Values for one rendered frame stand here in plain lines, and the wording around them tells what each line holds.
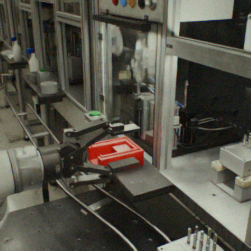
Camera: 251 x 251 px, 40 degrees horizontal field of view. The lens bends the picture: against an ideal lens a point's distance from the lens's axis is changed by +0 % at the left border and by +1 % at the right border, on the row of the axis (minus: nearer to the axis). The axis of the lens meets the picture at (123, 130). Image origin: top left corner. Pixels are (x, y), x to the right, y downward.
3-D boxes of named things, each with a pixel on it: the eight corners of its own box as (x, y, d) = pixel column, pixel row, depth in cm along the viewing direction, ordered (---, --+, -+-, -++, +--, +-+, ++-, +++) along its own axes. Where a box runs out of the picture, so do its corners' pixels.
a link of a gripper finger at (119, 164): (112, 168, 79) (112, 171, 79) (139, 162, 82) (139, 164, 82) (107, 162, 81) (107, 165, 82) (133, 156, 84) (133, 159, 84)
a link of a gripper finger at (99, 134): (65, 154, 76) (62, 149, 75) (107, 126, 78) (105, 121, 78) (70, 162, 73) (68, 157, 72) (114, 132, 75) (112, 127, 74)
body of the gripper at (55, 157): (45, 191, 70) (88, 181, 74) (42, 154, 67) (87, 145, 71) (36, 175, 77) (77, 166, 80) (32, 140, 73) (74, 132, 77)
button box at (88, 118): (84, 141, 134) (83, 112, 129) (103, 137, 137) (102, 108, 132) (92, 149, 127) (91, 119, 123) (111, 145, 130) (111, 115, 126)
